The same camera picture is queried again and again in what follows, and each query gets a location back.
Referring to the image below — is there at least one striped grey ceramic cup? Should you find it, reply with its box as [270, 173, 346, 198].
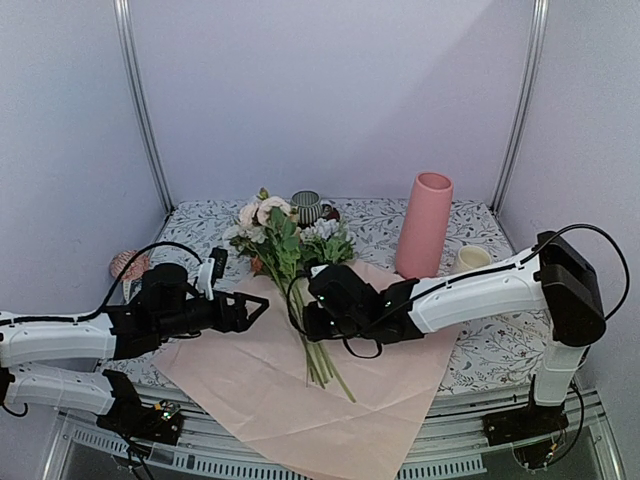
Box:
[291, 190, 323, 226]

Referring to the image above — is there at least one right aluminium frame post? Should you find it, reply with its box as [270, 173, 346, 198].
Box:
[490, 0, 549, 217]

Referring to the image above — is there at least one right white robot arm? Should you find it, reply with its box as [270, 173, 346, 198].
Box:
[302, 232, 606, 436]

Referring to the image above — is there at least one white blue hydrangea stem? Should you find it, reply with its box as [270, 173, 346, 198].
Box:
[300, 218, 355, 268]

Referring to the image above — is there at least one peach blossom flower stem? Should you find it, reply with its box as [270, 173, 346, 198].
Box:
[250, 253, 336, 388]

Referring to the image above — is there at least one tall pink vase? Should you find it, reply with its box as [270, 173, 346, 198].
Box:
[395, 172, 453, 279]

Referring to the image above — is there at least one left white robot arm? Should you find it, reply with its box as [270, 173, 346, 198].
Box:
[1, 260, 269, 434]

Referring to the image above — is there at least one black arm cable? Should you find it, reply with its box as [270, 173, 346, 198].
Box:
[0, 240, 207, 326]
[534, 222, 632, 324]

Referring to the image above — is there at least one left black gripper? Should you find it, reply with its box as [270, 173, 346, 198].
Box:
[155, 290, 269, 340]

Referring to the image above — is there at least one left aluminium frame post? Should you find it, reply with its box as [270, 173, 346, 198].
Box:
[113, 0, 175, 216]

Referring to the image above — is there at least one white flower stem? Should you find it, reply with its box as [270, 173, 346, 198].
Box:
[223, 224, 266, 257]

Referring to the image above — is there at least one cream ceramic mug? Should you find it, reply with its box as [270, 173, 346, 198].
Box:
[450, 245, 492, 274]

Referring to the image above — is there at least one aluminium frame post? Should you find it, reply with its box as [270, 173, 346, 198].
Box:
[490, 0, 549, 217]
[113, 0, 175, 216]

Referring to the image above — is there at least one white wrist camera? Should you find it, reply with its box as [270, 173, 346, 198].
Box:
[195, 247, 228, 300]
[308, 264, 329, 280]

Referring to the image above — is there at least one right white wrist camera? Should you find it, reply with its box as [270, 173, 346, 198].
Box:
[308, 264, 329, 280]

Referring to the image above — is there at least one floral patterned table mat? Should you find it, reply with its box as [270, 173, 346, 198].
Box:
[97, 198, 571, 401]

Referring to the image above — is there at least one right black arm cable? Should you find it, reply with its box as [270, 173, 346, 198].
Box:
[534, 222, 632, 324]

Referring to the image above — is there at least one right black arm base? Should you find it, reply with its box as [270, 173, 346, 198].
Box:
[482, 399, 569, 471]

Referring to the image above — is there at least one pink patterned ball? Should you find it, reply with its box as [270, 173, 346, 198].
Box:
[109, 250, 149, 281]

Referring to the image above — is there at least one pink rose flower stem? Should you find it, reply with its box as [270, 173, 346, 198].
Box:
[225, 188, 356, 402]

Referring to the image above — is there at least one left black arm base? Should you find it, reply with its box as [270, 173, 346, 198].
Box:
[96, 370, 184, 446]

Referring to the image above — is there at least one cream printed ribbon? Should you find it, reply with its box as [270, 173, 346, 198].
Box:
[464, 310, 551, 343]

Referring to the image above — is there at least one pink wrapping paper sheet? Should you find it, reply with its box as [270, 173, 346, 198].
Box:
[153, 276, 459, 479]

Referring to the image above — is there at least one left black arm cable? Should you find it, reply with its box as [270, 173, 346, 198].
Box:
[0, 240, 207, 326]

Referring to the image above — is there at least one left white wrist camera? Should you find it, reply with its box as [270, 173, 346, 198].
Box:
[195, 247, 228, 300]

